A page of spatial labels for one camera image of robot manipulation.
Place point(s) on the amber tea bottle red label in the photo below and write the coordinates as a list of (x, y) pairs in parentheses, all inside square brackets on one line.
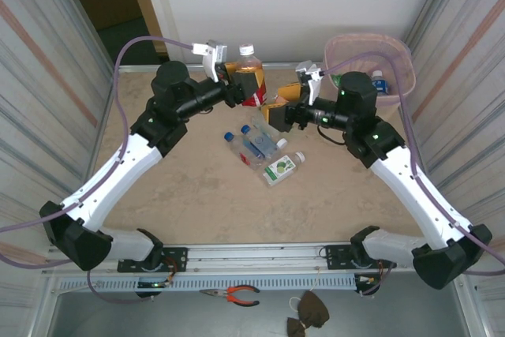
[(248, 62)]

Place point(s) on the green packet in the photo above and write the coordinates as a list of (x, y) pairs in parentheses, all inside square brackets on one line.
[(336, 79)]

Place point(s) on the blue label bottle white cap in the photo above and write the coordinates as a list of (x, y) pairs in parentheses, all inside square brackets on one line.
[(382, 85)]

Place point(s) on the lime juice bottle green label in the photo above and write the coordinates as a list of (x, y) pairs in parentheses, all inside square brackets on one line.
[(280, 169)]

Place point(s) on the beige slotted bin pink liner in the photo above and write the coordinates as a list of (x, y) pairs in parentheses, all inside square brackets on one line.
[(363, 43)]

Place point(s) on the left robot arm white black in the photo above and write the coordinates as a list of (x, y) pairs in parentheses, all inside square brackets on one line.
[(114, 171)]

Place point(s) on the small controller board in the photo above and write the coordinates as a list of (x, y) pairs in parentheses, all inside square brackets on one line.
[(367, 281), (152, 285)]

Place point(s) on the brown cloth mask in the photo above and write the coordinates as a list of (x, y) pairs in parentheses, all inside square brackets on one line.
[(311, 309)]

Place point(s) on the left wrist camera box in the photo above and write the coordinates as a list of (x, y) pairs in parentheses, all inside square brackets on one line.
[(209, 61)]

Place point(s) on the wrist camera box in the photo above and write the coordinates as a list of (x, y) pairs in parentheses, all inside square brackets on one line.
[(313, 80), (209, 61)]

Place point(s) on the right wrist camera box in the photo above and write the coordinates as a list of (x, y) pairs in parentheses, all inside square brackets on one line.
[(313, 80)]

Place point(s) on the aluminium table edge rail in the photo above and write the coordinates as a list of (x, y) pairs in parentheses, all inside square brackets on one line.
[(138, 68), (106, 104)]

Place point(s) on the white door frame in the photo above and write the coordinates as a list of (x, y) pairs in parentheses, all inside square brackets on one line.
[(158, 9)]

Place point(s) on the long aluminium mounting rail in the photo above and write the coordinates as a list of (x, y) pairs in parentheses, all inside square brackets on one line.
[(256, 254)]

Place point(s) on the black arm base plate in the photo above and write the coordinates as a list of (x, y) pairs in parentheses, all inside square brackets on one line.
[(335, 256), (177, 258)]

